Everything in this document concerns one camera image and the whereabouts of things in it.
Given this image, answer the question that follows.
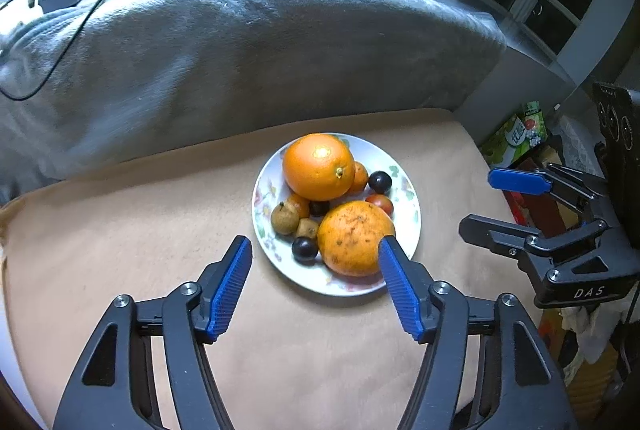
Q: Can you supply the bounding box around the tan blanket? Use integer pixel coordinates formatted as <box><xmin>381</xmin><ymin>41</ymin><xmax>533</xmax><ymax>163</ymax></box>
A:
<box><xmin>0</xmin><ymin>107</ymin><xmax>551</xmax><ymax>430</ymax></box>

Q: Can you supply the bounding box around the grey fleece blanket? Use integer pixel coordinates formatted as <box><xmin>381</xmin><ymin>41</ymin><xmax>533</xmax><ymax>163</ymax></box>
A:
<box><xmin>0</xmin><ymin>0</ymin><xmax>507</xmax><ymax>203</ymax></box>

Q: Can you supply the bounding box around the red cherry tomato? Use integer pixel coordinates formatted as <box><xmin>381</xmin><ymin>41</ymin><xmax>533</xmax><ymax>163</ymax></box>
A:
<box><xmin>365</xmin><ymin>193</ymin><xmax>394</xmax><ymax>216</ymax></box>

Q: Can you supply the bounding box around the person's right hand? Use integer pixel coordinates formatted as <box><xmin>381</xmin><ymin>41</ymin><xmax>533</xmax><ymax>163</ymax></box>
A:
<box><xmin>560</xmin><ymin>303</ymin><xmax>626</xmax><ymax>365</ymax></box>

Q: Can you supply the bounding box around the small mandarin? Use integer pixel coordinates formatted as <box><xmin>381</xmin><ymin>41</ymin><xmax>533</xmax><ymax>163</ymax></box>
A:
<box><xmin>347</xmin><ymin>161</ymin><xmax>370</xmax><ymax>195</ymax></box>

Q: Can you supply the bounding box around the black power cable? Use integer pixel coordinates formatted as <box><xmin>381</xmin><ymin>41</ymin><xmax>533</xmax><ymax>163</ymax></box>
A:
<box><xmin>0</xmin><ymin>0</ymin><xmax>136</xmax><ymax>101</ymax></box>

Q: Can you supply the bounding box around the large smooth orange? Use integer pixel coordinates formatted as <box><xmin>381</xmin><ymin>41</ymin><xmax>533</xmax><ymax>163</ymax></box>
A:
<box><xmin>282</xmin><ymin>133</ymin><xmax>357</xmax><ymax>202</ymax></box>

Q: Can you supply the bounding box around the large speckled orange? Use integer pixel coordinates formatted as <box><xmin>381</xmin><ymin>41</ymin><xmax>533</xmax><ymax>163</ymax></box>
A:
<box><xmin>317</xmin><ymin>201</ymin><xmax>397</xmax><ymax>277</ymax></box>

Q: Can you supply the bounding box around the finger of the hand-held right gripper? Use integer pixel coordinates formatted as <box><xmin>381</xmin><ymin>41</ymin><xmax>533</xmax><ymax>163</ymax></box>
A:
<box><xmin>487</xmin><ymin>163</ymin><xmax>609</xmax><ymax>211</ymax></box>
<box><xmin>459</xmin><ymin>213</ymin><xmax>609</xmax><ymax>279</ymax></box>

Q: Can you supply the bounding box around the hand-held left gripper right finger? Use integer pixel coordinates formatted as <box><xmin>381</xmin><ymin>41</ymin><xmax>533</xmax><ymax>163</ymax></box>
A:
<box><xmin>377</xmin><ymin>235</ymin><xmax>581</xmax><ymax>430</ymax></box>

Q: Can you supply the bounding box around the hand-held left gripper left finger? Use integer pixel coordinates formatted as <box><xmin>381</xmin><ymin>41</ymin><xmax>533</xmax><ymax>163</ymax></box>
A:
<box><xmin>52</xmin><ymin>235</ymin><xmax>253</xmax><ymax>430</ymax></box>

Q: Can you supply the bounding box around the green carton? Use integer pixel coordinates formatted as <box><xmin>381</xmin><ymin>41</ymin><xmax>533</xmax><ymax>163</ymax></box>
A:
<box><xmin>479</xmin><ymin>100</ymin><xmax>551</xmax><ymax>167</ymax></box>

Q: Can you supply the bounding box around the brown longan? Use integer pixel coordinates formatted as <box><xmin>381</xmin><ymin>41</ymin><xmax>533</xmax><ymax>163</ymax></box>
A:
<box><xmin>271</xmin><ymin>201</ymin><xmax>300</xmax><ymax>236</ymax></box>
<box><xmin>296</xmin><ymin>217</ymin><xmax>321</xmax><ymax>240</ymax></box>

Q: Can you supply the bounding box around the oval kumquat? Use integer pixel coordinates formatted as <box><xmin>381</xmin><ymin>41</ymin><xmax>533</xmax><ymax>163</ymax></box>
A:
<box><xmin>285</xmin><ymin>193</ymin><xmax>311</xmax><ymax>218</ymax></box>

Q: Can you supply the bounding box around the floral white plate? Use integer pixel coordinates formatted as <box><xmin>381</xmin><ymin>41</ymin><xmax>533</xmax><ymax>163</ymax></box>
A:
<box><xmin>251</xmin><ymin>133</ymin><xmax>422</xmax><ymax>297</ymax></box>

